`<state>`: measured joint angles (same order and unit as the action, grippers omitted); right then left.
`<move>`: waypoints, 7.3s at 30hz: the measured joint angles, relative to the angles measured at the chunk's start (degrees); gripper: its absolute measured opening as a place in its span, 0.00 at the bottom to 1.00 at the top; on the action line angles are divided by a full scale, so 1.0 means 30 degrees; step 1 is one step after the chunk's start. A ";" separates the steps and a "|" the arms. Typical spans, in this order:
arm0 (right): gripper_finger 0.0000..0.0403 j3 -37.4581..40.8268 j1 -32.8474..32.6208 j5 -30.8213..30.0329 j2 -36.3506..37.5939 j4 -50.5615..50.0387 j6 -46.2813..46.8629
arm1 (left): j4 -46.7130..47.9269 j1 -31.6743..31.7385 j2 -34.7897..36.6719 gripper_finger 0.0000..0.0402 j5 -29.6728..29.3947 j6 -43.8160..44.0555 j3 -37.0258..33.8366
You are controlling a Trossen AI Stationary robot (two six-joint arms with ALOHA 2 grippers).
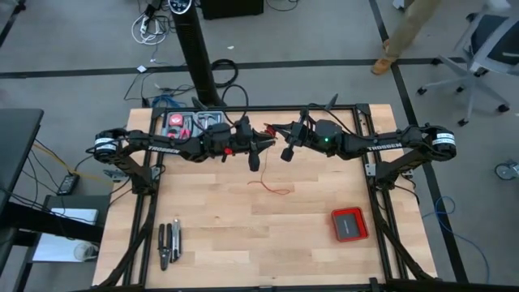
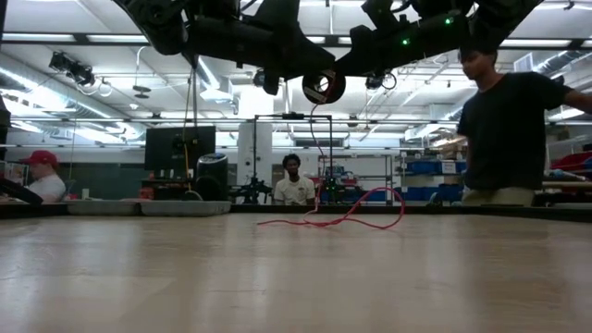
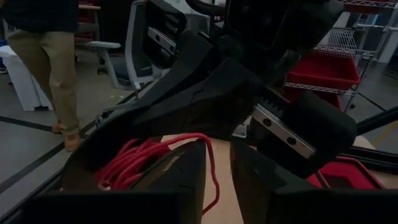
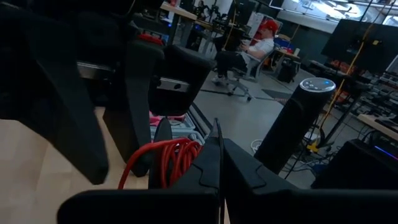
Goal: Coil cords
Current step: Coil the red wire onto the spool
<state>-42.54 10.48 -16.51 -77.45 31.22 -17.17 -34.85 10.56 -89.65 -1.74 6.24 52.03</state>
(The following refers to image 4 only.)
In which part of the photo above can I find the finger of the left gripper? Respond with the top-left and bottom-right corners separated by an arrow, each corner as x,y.
0,9 -> 109,186
103,40 -> 165,178

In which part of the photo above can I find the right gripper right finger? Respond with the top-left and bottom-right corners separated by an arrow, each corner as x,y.
222,139 -> 298,191

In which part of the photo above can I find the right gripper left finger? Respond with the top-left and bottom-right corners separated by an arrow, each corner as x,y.
170,139 -> 221,190

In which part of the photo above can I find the black wire spool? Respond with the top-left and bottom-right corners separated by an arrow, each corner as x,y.
148,117 -> 224,190

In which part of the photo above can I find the thin red wire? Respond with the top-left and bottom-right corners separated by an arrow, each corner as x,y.
118,138 -> 203,190

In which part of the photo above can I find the grey tool kit case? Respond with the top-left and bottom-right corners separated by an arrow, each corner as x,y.
149,111 -> 206,146

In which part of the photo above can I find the black tower fan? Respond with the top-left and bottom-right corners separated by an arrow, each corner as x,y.
253,77 -> 337,175

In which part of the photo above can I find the wooden desk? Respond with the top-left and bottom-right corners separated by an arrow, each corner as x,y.
160,1 -> 224,54
357,113 -> 398,141

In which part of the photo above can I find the grey chair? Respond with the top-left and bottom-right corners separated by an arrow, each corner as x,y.
228,51 -> 274,102

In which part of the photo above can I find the person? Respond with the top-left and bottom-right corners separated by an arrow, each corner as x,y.
214,19 -> 279,85

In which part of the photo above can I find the black equipment cart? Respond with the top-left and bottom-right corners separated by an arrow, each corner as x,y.
306,58 -> 373,97

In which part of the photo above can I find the black display screen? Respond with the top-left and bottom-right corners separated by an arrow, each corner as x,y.
321,18 -> 398,75

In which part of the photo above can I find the yellow hanging cable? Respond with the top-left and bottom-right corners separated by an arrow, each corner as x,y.
307,21 -> 376,153

